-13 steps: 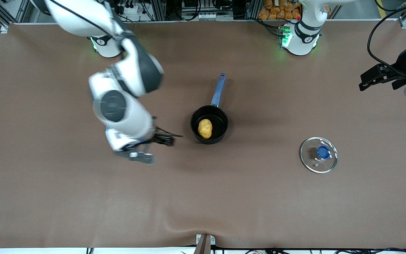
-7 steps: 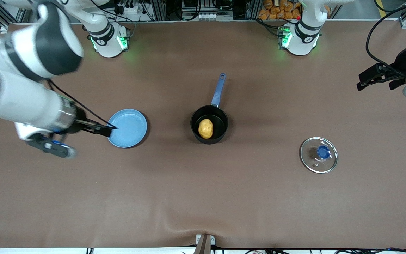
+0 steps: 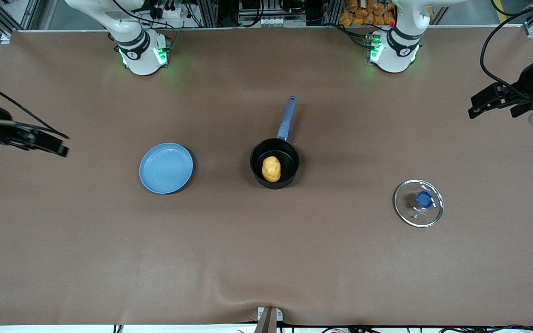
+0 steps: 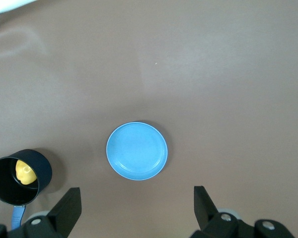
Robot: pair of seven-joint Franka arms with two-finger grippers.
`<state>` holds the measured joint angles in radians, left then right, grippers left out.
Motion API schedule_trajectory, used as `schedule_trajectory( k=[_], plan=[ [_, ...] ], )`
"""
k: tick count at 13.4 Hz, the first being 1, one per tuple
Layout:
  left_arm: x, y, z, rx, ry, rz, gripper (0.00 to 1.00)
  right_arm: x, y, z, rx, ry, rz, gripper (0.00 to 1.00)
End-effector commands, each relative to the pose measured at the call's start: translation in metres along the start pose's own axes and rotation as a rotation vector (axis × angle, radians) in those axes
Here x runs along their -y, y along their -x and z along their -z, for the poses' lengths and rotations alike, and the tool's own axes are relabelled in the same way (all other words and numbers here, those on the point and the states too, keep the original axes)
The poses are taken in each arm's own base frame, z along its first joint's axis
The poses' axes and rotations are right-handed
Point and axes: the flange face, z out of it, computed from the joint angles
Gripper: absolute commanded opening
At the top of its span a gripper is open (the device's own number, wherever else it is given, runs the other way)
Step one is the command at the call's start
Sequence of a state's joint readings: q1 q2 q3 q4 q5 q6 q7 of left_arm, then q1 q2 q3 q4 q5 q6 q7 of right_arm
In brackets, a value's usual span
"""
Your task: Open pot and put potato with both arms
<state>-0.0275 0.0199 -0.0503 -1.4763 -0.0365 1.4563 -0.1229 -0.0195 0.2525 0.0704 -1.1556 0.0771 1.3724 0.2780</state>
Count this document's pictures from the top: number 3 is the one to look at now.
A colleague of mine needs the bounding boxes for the brown table mat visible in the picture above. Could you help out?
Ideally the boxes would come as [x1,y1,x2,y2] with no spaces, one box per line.
[0,28,533,327]

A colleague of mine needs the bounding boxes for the blue round plate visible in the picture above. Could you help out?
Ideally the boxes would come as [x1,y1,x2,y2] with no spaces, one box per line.
[139,142,195,195]

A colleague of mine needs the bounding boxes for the orange items in bin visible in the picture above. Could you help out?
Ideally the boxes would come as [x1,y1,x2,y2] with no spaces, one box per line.
[339,0,397,27]

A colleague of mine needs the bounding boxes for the white power strip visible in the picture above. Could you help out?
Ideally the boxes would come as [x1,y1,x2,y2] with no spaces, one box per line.
[149,0,188,20]

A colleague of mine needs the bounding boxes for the metal table clamp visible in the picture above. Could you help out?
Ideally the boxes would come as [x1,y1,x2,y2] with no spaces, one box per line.
[256,306,284,333]

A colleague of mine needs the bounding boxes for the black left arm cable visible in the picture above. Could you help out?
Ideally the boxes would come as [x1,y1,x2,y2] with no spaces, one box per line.
[480,0,533,100]

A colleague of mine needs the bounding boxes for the yellow potato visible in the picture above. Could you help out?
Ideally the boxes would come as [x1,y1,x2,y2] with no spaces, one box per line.
[261,156,281,183]

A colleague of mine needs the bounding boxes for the glass lid blue knob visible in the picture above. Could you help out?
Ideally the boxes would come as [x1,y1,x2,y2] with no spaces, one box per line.
[394,179,445,228]

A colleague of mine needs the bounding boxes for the black pot blue handle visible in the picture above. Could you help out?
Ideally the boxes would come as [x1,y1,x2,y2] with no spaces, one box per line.
[249,96,301,190]

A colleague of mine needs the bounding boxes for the grey equipment rack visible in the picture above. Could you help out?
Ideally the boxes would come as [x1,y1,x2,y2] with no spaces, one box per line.
[239,0,309,27]

